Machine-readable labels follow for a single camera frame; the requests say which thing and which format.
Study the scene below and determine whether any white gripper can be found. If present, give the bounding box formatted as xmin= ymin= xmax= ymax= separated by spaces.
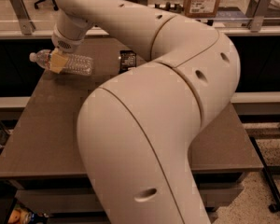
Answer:
xmin=49 ymin=24 xmax=84 ymax=74

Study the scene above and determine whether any clear plastic water bottle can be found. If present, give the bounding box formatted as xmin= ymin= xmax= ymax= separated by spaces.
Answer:
xmin=29 ymin=49 xmax=93 ymax=76

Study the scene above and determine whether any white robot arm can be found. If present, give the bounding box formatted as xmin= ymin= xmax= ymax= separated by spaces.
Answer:
xmin=52 ymin=0 xmax=240 ymax=224

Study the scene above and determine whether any small black snack bar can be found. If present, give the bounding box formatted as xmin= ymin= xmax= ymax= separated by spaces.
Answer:
xmin=119 ymin=50 xmax=136 ymax=74

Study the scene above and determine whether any brown cardboard box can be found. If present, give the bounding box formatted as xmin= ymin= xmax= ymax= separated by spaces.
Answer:
xmin=184 ymin=0 xmax=220 ymax=18

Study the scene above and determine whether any colourful snack box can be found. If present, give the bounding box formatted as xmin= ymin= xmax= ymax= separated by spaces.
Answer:
xmin=7 ymin=203 xmax=49 ymax=224

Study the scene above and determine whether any black table leg bar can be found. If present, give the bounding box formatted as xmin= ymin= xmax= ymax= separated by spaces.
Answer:
xmin=250 ymin=137 xmax=280 ymax=213

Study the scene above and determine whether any left metal glass bracket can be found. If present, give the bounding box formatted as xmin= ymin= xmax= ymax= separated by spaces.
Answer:
xmin=9 ymin=0 xmax=35 ymax=35

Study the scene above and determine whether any right metal glass bracket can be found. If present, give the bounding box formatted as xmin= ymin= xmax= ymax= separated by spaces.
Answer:
xmin=245 ymin=0 xmax=272 ymax=32

